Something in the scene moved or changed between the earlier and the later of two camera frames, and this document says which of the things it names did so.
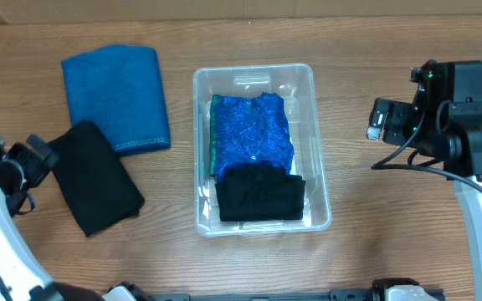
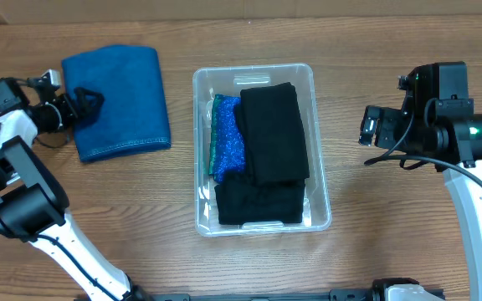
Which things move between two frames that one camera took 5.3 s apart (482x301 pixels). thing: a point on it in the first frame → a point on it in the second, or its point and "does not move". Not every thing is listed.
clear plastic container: (295, 83) does not move
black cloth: (259, 191) does not move
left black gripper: (32, 156) → (70, 108)
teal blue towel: (118, 88) does not move
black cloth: (96, 182) → (273, 135)
